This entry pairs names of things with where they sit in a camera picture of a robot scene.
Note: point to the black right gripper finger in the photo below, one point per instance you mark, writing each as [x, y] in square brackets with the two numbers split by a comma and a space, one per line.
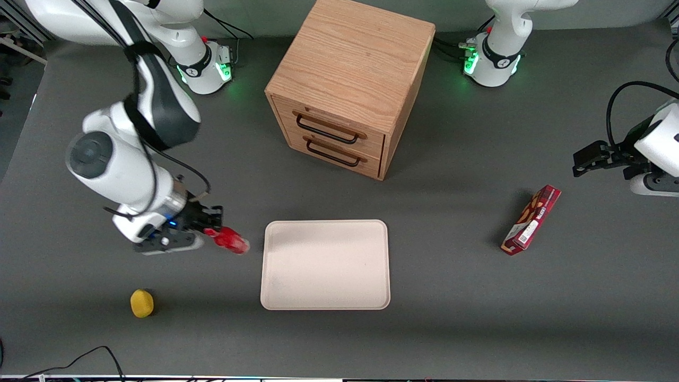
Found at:
[216, 213]
[211, 225]

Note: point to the yellow lemon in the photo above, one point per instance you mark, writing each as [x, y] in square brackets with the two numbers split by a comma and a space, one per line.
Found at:
[142, 303]

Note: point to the aluminium frame rail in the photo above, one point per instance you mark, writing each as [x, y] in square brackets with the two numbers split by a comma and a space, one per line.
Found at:
[24, 53]

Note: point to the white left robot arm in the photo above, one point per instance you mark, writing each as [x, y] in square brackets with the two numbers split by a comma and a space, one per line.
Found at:
[504, 32]

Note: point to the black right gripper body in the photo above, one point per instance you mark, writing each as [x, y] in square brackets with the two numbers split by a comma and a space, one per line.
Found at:
[195, 216]

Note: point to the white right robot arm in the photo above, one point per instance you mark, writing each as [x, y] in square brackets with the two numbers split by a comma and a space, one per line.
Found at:
[122, 175]

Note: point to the red coke bottle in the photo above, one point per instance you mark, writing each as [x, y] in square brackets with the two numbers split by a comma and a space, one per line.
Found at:
[233, 242]

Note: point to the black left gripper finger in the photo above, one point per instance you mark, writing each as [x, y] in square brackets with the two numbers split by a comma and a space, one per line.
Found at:
[589, 167]
[591, 150]

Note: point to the beige rectangular tray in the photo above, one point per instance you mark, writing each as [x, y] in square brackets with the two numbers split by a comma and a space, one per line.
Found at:
[324, 264]

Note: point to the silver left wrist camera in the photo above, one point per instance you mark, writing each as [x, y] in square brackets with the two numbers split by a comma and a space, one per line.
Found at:
[655, 184]

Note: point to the red snack box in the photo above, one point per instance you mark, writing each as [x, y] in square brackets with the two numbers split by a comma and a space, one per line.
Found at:
[532, 220]

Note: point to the wooden drawer cabinet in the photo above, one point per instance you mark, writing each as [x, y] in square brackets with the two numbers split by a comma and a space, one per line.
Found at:
[350, 58]

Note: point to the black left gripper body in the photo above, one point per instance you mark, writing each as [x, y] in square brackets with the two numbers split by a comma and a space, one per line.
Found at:
[621, 155]

